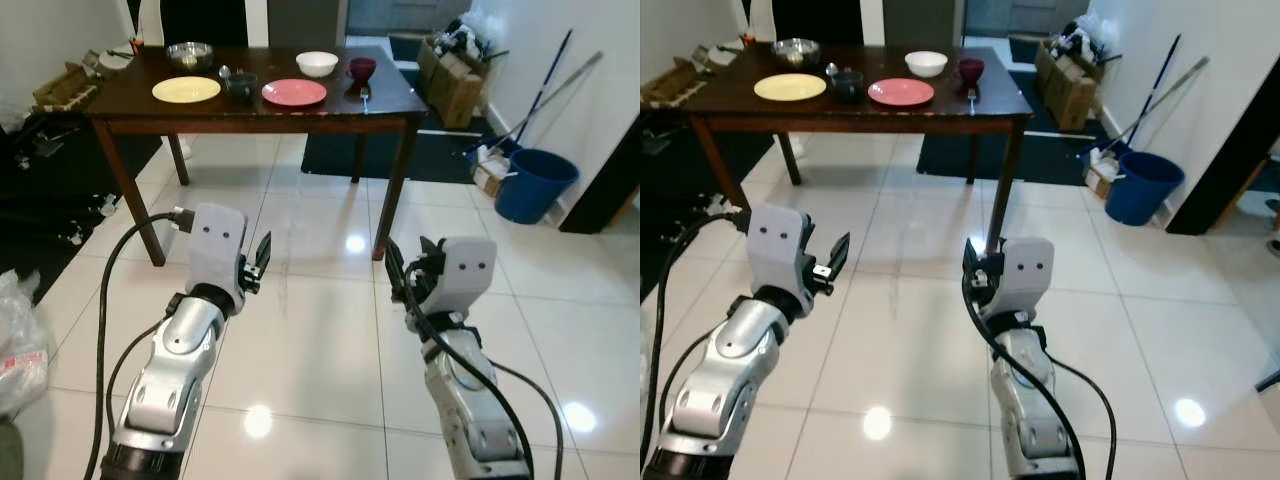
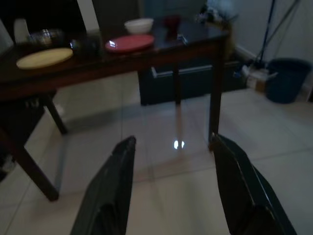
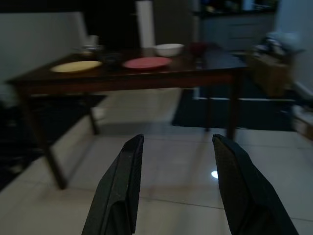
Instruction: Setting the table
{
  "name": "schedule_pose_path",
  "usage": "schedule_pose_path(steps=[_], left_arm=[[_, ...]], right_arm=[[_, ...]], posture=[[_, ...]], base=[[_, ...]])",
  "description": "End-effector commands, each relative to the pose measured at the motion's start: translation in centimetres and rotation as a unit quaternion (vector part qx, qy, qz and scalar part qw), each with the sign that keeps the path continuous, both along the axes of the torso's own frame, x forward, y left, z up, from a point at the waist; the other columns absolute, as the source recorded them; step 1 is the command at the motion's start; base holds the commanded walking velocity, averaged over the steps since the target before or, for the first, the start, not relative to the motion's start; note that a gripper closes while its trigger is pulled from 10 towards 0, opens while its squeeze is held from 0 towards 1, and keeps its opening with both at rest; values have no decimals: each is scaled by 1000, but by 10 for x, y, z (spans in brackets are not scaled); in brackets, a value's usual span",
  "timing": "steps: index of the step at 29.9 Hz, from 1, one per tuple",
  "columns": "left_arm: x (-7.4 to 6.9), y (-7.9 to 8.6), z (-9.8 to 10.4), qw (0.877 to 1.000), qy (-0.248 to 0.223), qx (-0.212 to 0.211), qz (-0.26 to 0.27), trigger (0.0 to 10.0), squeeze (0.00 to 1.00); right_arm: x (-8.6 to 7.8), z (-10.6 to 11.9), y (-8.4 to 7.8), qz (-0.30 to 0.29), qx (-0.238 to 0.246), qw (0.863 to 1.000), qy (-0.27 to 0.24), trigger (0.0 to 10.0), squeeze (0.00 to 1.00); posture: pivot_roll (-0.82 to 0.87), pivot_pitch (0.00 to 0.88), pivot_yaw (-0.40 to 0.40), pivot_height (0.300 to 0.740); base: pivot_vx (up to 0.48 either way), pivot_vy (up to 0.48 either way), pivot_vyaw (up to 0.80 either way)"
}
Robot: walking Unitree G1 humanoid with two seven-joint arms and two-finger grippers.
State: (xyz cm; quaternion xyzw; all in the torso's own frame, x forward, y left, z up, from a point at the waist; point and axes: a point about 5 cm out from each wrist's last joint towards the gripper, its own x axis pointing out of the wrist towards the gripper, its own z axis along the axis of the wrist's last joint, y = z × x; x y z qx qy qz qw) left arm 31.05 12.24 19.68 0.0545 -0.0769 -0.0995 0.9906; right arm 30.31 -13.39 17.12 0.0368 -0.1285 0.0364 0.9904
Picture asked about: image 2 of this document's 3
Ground dark wooden dining table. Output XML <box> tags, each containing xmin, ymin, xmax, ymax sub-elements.
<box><xmin>0</xmin><ymin>18</ymin><xmax>233</xmax><ymax>203</ymax></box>

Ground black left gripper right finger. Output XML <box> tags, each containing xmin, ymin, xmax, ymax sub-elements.
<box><xmin>210</xmin><ymin>132</ymin><xmax>298</xmax><ymax>235</ymax></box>

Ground pink round plate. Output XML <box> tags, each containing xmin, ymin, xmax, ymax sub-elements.
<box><xmin>105</xmin><ymin>34</ymin><xmax>155</xmax><ymax>53</ymax></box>

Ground black bowl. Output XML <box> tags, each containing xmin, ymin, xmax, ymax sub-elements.
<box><xmin>68</xmin><ymin>37</ymin><xmax>100</xmax><ymax>52</ymax></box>

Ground blue bucket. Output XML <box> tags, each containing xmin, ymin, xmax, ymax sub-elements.
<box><xmin>265</xmin><ymin>58</ymin><xmax>313</xmax><ymax>104</ymax></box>

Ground white cup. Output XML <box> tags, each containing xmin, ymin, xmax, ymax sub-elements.
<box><xmin>13</xmin><ymin>18</ymin><xmax>30</xmax><ymax>45</ymax></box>

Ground small cardboard box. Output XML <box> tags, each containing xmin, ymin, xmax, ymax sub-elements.
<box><xmin>246</xmin><ymin>68</ymin><xmax>269</xmax><ymax>93</ymax></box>

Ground dark red cup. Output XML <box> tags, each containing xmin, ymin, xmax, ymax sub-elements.
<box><xmin>163</xmin><ymin>15</ymin><xmax>181</xmax><ymax>31</ymax></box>

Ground blue mop pole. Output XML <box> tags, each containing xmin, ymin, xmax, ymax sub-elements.
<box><xmin>259</xmin><ymin>0</ymin><xmax>276</xmax><ymax>64</ymax></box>

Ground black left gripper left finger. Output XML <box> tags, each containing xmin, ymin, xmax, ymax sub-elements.
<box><xmin>70</xmin><ymin>135</ymin><xmax>136</xmax><ymax>235</ymax></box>

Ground dark cabinet with silver handles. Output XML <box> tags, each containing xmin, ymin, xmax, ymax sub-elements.
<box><xmin>138</xmin><ymin>61</ymin><xmax>242</xmax><ymax>106</ymax></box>

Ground white bowl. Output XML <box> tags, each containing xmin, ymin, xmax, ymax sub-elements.
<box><xmin>124</xmin><ymin>18</ymin><xmax>154</xmax><ymax>34</ymax></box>

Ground clear glass jar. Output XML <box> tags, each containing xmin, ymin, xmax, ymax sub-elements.
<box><xmin>29</xmin><ymin>28</ymin><xmax>65</xmax><ymax>47</ymax></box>

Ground yellow round plate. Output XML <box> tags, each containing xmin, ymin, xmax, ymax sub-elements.
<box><xmin>16</xmin><ymin>47</ymin><xmax>74</xmax><ymax>70</ymax></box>

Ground grey mop pole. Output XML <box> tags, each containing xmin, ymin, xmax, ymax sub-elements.
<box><xmin>254</xmin><ymin>0</ymin><xmax>301</xmax><ymax>68</ymax></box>

